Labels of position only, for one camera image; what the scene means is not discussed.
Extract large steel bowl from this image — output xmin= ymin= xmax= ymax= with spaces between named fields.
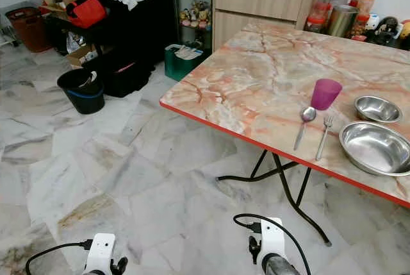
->
xmin=339 ymin=121 xmax=410 ymax=177

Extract black folding table legs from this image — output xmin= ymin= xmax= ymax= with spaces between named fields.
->
xmin=217 ymin=150 xmax=332 ymax=247

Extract steel fork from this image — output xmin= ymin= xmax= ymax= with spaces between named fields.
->
xmin=316 ymin=114 xmax=334 ymax=162

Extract steel spoon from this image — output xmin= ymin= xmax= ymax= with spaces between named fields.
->
xmin=294 ymin=106 xmax=317 ymax=151

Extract purple plastic cup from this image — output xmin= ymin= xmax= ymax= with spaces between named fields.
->
xmin=310 ymin=78 xmax=343 ymax=111

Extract black plastic bucket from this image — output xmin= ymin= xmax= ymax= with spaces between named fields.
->
xmin=56 ymin=69 xmax=105 ymax=115

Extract small steel bowl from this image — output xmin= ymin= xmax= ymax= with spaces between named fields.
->
xmin=354 ymin=96 xmax=403 ymax=124

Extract green storage box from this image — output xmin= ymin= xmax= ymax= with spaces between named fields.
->
xmin=164 ymin=43 xmax=204 ymax=82

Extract glass shelf with figurines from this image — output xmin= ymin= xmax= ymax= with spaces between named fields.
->
xmin=174 ymin=0 xmax=215 ymax=48

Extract steel canister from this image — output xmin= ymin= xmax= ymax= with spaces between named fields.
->
xmin=327 ymin=4 xmax=359 ymax=37

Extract light wooden cabinet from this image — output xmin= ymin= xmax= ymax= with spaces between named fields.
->
xmin=211 ymin=0 xmax=327 ymax=51

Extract brown plastic basket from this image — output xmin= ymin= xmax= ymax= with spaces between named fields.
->
xmin=5 ymin=7 xmax=52 ymax=54

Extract black toy figure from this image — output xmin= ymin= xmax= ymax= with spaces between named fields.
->
xmin=375 ymin=16 xmax=401 ymax=46

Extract red bag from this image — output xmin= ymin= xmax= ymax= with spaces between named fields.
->
xmin=65 ymin=0 xmax=107 ymax=29

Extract orange lid plastic jar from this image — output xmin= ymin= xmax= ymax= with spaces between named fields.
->
xmin=357 ymin=0 xmax=376 ymax=16

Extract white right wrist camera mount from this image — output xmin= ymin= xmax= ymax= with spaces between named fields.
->
xmin=259 ymin=217 xmax=286 ymax=264

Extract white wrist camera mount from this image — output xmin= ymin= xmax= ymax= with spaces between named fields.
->
xmin=259 ymin=217 xmax=286 ymax=264
xmin=85 ymin=233 xmax=115 ymax=275

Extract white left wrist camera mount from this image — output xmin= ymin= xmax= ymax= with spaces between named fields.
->
xmin=85 ymin=233 xmax=115 ymax=275

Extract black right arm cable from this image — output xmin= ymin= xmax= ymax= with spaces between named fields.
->
xmin=233 ymin=213 xmax=313 ymax=275

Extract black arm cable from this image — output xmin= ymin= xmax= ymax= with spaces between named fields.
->
xmin=26 ymin=240 xmax=94 ymax=275
xmin=233 ymin=213 xmax=313 ymax=275

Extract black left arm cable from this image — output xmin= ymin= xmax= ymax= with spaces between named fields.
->
xmin=26 ymin=240 xmax=94 ymax=275

